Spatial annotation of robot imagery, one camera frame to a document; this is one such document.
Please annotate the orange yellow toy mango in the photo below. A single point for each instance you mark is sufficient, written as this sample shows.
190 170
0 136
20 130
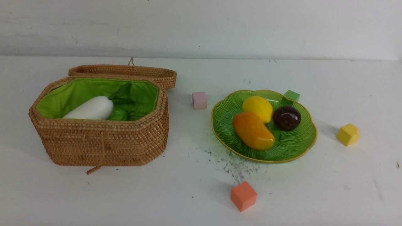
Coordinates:
252 131

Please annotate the yellow toy lemon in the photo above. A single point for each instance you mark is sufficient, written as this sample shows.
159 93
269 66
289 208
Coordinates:
258 106

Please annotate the green toy cucumber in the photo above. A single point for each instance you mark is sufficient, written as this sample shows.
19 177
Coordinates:
118 114

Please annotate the dark purple toy mangosteen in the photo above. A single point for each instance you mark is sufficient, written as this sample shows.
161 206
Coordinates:
287 118

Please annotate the white toy radish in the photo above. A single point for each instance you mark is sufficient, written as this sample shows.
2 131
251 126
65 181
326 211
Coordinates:
101 107

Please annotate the pink foam cube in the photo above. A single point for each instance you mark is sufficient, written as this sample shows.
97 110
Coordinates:
199 100

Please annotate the woven wicker basket lid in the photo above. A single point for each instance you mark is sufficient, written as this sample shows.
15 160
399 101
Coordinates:
164 77

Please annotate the woven wicker basket green lining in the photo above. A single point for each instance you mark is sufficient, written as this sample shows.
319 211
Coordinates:
72 142

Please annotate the green foam cube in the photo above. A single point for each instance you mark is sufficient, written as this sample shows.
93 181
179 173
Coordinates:
289 98

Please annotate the orange foam cube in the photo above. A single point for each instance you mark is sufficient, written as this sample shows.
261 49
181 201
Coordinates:
243 196

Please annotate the green glass leaf plate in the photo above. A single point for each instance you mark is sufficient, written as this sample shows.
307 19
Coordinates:
288 146

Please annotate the yellow foam cube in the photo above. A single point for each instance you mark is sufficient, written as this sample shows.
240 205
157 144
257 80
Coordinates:
348 134

